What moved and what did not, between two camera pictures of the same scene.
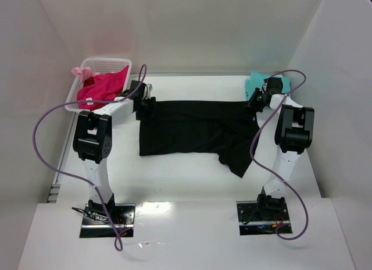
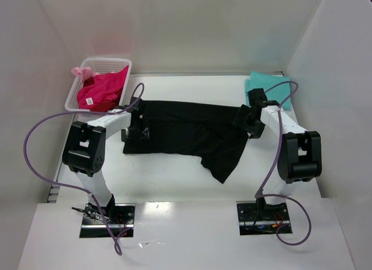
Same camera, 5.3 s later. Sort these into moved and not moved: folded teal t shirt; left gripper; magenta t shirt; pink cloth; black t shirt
Moved: black t shirt; left gripper
Not moved: pink cloth; magenta t shirt; folded teal t shirt
